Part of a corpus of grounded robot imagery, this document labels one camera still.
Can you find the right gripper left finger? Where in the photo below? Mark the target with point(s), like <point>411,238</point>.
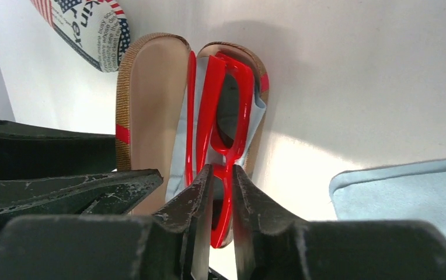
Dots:
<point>171,243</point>

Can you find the light blue cleaning cloth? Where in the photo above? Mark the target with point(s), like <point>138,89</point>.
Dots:
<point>177,178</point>

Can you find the brown striped glasses case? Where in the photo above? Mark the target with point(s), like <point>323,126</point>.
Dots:
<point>151,86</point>

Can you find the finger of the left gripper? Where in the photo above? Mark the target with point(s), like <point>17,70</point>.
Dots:
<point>31,152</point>
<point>110,193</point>

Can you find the red sunglasses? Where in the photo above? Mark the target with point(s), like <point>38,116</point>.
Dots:
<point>223,123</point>

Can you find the flag print glasses case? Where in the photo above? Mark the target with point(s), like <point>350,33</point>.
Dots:
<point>97,30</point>

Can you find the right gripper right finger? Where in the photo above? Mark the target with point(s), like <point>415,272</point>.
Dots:
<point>273,243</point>

